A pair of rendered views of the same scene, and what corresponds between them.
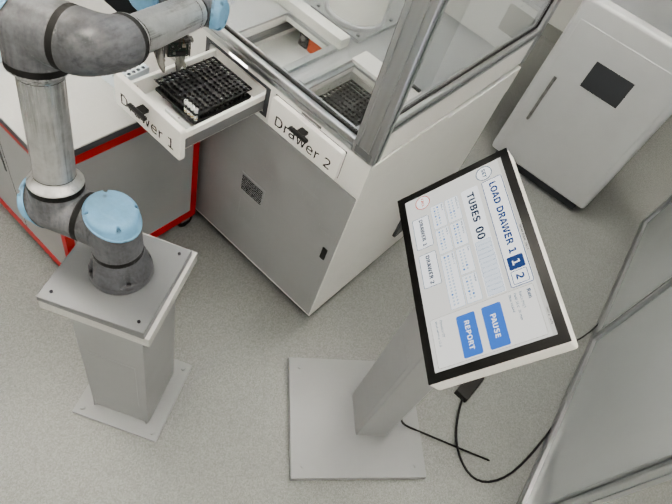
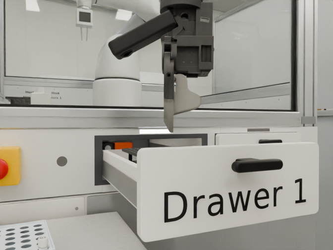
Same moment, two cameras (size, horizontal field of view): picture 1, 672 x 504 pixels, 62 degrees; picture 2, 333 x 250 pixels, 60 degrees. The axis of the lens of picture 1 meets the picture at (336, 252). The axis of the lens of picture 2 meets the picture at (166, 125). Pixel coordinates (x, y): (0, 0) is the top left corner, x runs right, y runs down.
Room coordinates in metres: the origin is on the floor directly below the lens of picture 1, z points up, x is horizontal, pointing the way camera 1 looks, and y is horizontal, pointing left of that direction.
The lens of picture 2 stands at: (0.89, 0.99, 0.96)
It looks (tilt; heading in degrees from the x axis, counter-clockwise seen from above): 1 degrees down; 314
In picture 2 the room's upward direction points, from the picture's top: straight up
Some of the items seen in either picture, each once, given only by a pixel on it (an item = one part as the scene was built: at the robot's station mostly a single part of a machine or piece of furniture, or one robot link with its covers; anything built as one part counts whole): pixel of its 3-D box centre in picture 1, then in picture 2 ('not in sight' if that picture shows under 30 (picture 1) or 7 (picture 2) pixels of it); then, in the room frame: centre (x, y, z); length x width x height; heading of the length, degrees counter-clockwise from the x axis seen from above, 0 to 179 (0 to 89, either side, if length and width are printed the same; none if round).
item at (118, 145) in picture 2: not in sight; (116, 150); (1.75, 0.36, 0.86); 0.11 x 0.04 x 0.06; 66
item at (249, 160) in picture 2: (140, 110); (251, 164); (1.07, 0.65, 0.91); 0.07 x 0.04 x 0.01; 66
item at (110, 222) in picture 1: (111, 225); not in sight; (0.67, 0.49, 0.95); 0.13 x 0.12 x 0.14; 89
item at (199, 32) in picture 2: (173, 29); (185, 40); (1.20, 0.62, 1.10); 0.09 x 0.08 x 0.12; 43
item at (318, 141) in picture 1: (305, 137); (260, 152); (1.26, 0.22, 0.87); 0.29 x 0.02 x 0.11; 66
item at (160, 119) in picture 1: (149, 115); (239, 184); (1.09, 0.64, 0.87); 0.29 x 0.02 x 0.11; 66
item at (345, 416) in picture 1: (396, 362); not in sight; (0.88, -0.31, 0.51); 0.50 x 0.45 x 1.02; 112
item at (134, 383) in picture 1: (129, 341); not in sight; (0.66, 0.47, 0.38); 0.30 x 0.30 x 0.76; 3
